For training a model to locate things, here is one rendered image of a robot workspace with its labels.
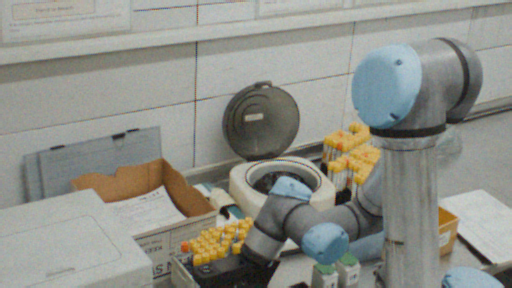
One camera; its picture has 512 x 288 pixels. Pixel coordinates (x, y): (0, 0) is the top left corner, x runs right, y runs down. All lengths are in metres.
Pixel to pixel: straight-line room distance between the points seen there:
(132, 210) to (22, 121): 0.33
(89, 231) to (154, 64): 0.63
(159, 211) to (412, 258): 0.86
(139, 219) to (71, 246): 0.51
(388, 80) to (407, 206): 0.20
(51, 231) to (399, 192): 0.61
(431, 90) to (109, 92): 0.97
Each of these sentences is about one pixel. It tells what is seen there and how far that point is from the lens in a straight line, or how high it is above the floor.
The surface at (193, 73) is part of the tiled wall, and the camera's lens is 1.89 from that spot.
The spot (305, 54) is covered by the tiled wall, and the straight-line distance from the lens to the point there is 2.06.
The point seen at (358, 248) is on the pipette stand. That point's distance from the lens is 1.73.
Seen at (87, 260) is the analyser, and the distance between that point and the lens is 1.25.
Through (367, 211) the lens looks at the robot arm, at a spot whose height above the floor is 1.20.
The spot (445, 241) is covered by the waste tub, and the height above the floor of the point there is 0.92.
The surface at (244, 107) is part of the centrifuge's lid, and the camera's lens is 1.96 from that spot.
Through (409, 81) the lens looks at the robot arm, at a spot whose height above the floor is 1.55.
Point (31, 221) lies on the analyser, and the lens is 1.37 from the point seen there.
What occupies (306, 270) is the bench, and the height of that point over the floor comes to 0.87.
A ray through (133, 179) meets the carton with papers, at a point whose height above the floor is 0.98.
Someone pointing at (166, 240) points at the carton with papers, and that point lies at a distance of 1.63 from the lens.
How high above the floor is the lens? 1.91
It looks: 25 degrees down
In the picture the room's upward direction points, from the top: 6 degrees clockwise
